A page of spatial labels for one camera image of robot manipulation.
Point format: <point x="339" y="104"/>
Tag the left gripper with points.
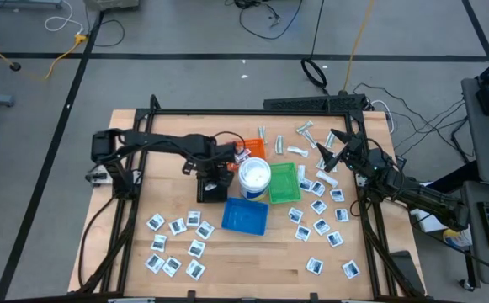
<point x="221" y="162"/>

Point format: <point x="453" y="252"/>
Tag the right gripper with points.
<point x="376" y="165"/>

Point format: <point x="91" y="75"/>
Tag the white orange-print packet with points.
<point x="242" y="155"/>

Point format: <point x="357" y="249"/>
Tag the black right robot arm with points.
<point x="429" y="198"/>

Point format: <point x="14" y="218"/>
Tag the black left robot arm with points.
<point x="164" y="141"/>

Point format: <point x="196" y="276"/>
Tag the white bandage wrapper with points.
<point x="297" y="151"/>
<point x="327" y="179"/>

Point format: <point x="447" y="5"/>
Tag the white disinfecting wipes canister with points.
<point x="254" y="174"/>

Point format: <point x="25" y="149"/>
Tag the black plastic basket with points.
<point x="204" y="195"/>

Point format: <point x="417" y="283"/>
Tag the orange plastic basket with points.
<point x="257" y="147"/>

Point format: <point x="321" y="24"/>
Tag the blue plastic basket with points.
<point x="244" y="216"/>

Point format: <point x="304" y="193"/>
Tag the green plastic basket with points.
<point x="284" y="183"/>

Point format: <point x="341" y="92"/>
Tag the white box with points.
<point x="424" y="221"/>

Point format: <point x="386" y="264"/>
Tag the yellow white container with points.
<point x="456" y="238"/>

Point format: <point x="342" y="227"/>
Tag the grey cart top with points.
<point x="488" y="143"/>

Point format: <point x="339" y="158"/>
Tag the black floor puck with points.
<point x="15" y="66"/>

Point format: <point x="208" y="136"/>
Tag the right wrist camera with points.
<point x="358" y="147"/>

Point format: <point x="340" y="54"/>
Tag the silver arm base bracket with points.
<point x="97" y="177"/>

